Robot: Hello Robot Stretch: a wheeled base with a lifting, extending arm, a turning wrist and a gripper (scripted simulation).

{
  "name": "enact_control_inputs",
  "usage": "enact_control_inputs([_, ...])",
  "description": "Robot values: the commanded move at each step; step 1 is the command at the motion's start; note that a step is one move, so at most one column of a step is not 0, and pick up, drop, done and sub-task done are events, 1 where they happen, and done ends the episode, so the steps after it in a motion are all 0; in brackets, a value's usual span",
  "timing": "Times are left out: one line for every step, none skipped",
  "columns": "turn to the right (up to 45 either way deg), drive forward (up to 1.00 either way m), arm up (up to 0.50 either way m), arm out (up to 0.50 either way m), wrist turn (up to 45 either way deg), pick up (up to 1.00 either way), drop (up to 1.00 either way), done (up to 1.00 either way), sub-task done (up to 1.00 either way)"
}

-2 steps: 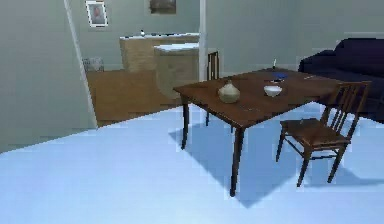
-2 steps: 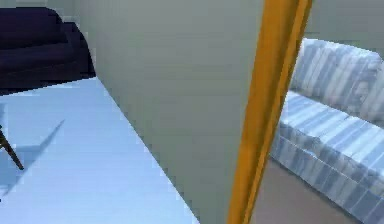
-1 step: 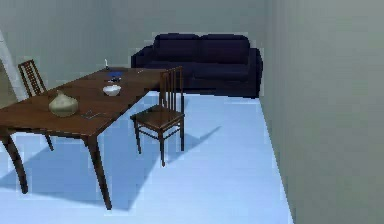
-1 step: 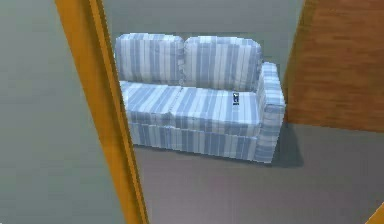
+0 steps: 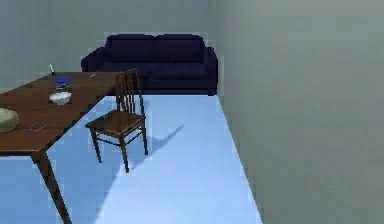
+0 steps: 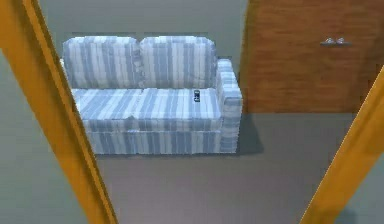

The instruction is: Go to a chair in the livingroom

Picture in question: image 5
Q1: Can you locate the brown wooden chair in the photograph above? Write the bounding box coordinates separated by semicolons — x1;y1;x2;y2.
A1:
84;67;149;174

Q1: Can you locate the dark blue sofa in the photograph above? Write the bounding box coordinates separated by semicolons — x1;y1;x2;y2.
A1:
80;33;219;97

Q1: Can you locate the white bowl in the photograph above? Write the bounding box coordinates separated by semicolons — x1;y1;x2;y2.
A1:
48;91;73;106

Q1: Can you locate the thin grey utensil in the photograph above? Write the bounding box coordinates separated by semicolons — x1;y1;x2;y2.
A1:
27;122;50;132

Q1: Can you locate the brown wooden table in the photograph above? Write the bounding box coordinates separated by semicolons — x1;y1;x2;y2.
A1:
0;71;125;224

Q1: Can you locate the beige round dish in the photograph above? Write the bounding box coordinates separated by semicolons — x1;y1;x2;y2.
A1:
0;107;20;134

